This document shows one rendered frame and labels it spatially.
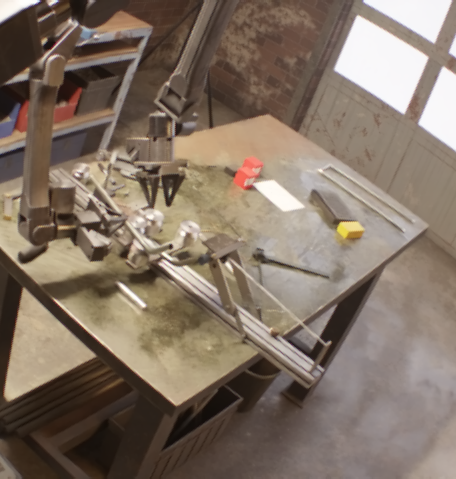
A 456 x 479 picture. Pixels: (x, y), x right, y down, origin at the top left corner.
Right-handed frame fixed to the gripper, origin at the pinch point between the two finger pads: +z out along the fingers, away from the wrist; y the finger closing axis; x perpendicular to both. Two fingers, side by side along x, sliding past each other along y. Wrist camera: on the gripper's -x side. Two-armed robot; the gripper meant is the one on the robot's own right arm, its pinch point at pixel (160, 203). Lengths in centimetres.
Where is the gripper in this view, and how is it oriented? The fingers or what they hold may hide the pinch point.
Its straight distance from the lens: 177.2
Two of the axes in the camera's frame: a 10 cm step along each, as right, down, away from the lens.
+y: -7.6, 1.0, -6.4
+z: -0.1, 9.9, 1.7
